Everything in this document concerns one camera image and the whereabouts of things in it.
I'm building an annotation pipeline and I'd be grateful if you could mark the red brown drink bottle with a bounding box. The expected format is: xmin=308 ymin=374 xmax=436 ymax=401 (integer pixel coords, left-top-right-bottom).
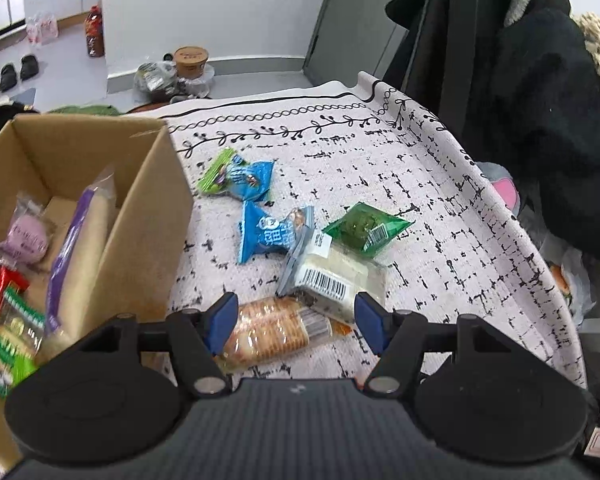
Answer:
xmin=83 ymin=5 xmax=106 ymax=59

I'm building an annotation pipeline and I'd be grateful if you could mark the long purple wafer packet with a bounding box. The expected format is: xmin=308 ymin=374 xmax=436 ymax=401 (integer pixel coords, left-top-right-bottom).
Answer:
xmin=34 ymin=165 xmax=118 ymax=367

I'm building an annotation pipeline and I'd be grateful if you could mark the dark green snack packet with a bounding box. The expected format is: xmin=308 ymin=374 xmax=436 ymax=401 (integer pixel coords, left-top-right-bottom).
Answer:
xmin=322 ymin=201 xmax=416 ymax=257

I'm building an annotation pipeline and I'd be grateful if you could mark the purple round pastry packet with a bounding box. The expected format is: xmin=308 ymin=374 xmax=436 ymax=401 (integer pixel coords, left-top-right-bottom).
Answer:
xmin=0 ymin=191 xmax=58 ymax=275

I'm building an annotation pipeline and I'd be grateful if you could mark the brown cardboard box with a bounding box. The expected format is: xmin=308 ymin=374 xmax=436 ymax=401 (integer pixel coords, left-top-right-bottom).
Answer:
xmin=0 ymin=113 xmax=196 ymax=478

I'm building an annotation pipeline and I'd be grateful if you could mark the black coat pile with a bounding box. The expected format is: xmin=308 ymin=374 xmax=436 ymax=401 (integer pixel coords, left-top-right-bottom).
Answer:
xmin=384 ymin=0 xmax=600 ymax=263

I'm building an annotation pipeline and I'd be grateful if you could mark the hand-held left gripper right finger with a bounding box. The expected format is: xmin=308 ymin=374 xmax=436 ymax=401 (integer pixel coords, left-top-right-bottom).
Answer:
xmin=354 ymin=291 xmax=507 ymax=395

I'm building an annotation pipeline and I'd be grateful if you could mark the grey door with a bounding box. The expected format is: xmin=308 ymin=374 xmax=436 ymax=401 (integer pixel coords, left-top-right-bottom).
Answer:
xmin=301 ymin=0 xmax=433 ymax=87

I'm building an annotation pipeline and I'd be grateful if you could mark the green square cracker packet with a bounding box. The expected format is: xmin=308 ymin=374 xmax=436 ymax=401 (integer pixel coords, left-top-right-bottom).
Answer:
xmin=0 ymin=282 xmax=47 ymax=398

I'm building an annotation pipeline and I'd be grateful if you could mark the white black printed tablecloth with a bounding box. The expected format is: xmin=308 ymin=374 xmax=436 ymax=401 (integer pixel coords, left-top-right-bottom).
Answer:
xmin=0 ymin=71 xmax=588 ymax=480

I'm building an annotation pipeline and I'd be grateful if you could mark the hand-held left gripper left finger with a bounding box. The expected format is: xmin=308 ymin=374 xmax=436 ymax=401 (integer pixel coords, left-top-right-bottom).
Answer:
xmin=82 ymin=291 xmax=241 ymax=398

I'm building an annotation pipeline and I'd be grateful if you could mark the black bag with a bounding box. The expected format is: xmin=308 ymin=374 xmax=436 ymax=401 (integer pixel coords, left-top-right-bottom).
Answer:
xmin=0 ymin=101 xmax=42 ymax=153

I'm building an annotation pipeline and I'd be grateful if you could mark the pink wrapped bottle pack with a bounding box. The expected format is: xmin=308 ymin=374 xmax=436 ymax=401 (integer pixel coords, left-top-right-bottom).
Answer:
xmin=24 ymin=12 xmax=59 ymax=47

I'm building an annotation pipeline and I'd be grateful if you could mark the green and purple snack packet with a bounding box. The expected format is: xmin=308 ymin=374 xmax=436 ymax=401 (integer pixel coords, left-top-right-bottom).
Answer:
xmin=198 ymin=148 xmax=244 ymax=196

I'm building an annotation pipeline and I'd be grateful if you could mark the large blue snack packet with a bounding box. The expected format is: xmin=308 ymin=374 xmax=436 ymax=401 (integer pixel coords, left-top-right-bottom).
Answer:
xmin=236 ymin=201 xmax=316 ymax=266

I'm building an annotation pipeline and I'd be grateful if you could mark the orange round cracker packet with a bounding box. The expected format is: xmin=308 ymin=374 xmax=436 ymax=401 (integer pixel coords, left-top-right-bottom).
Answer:
xmin=221 ymin=295 xmax=355 ymax=374

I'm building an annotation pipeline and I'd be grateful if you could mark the brown instant noodle cup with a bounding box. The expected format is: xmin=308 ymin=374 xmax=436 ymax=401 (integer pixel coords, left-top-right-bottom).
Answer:
xmin=173 ymin=45 xmax=210 ymax=79

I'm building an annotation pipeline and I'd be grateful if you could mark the clear plastic trash bag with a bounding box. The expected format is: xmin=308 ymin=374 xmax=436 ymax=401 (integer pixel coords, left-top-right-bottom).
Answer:
xmin=132 ymin=59 xmax=217 ymax=102

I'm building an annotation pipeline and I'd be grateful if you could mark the plastic bag with burger print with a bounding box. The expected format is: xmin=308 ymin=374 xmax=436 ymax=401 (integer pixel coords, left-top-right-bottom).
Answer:
xmin=537 ymin=245 xmax=598 ymax=323

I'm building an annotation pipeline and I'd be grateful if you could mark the green floor rug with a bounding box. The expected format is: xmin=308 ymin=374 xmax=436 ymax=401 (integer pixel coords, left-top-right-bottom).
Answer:
xmin=44 ymin=103 xmax=123 ymax=117

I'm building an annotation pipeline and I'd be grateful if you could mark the white cake packet with barcode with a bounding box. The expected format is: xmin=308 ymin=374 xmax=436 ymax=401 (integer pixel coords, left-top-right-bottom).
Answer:
xmin=276 ymin=232 xmax=390 ymax=322

